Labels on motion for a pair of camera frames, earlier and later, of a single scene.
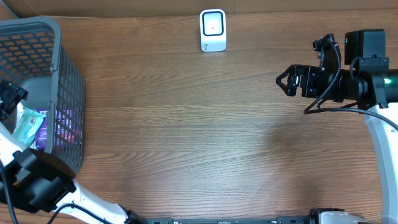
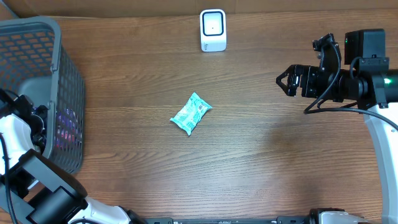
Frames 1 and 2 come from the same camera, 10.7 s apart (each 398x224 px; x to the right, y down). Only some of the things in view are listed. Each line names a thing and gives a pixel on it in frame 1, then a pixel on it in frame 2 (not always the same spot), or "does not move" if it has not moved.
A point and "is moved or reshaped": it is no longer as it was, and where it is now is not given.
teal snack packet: x=28 y=124 is moved or reshaped
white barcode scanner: x=213 y=30 does not move
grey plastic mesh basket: x=32 y=54 does not move
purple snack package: x=42 y=140 is moved or reshaped
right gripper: x=309 y=74 does not move
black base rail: x=278 y=220 does not move
